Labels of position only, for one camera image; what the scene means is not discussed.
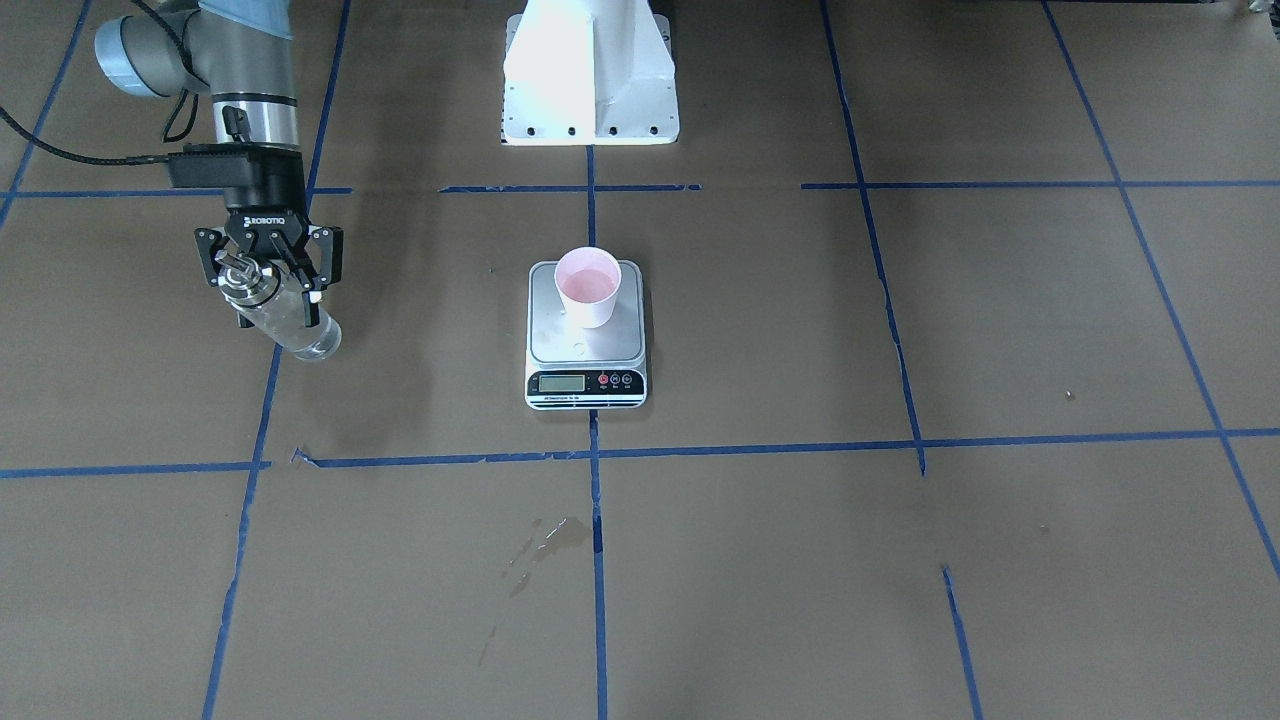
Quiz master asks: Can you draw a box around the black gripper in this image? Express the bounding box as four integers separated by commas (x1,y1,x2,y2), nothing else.
195,150,346,327

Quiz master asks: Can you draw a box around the clear glass sauce bottle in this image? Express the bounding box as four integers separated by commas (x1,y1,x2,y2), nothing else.
214,249,342,363

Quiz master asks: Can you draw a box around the pink plastic cup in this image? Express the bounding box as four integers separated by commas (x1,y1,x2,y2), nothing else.
553,247,622,329

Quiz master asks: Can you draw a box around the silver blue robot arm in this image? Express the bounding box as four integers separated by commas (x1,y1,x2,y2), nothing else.
93,1,342,328

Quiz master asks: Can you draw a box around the silver digital kitchen scale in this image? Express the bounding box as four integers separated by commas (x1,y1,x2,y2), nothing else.
524,260,649,411

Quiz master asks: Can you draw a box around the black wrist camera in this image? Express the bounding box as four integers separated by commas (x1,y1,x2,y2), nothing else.
165,143,261,190

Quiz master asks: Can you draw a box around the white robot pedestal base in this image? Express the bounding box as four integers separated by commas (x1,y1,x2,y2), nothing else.
500,1,681,146

